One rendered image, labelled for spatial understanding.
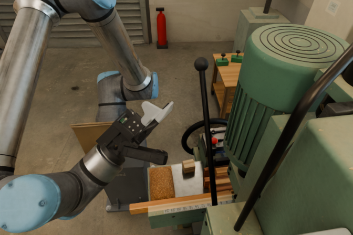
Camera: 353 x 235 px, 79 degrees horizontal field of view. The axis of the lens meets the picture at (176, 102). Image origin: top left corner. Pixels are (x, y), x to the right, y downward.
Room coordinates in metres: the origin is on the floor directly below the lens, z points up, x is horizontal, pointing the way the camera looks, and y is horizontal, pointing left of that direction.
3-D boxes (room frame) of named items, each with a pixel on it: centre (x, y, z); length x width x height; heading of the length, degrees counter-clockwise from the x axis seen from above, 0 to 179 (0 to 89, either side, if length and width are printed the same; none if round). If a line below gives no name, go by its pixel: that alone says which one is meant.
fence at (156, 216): (0.31, -0.21, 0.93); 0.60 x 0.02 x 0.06; 98
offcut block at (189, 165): (0.46, -0.05, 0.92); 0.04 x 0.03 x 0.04; 104
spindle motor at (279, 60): (0.35, -0.22, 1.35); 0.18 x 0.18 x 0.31
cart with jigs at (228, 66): (1.78, -0.73, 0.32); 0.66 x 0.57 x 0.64; 94
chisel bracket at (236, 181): (0.33, -0.22, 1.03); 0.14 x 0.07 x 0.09; 8
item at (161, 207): (0.33, -0.20, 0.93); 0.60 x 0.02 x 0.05; 98
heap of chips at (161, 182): (0.40, 0.06, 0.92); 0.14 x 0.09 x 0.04; 8
